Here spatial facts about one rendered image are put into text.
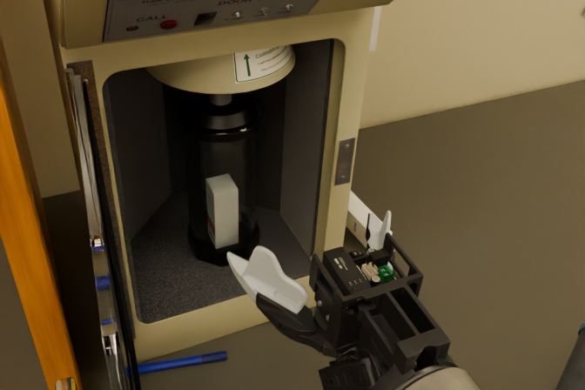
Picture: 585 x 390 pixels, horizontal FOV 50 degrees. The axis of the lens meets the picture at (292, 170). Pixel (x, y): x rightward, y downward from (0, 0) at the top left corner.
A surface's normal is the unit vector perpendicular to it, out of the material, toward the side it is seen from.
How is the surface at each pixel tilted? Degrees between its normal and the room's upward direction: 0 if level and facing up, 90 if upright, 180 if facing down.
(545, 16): 90
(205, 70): 66
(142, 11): 135
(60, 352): 90
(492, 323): 0
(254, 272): 90
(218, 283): 0
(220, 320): 90
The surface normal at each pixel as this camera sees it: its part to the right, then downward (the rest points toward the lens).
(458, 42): 0.41, 0.56
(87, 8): 0.26, 0.96
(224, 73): 0.19, 0.22
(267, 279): -0.54, 0.49
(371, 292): 0.05, -0.79
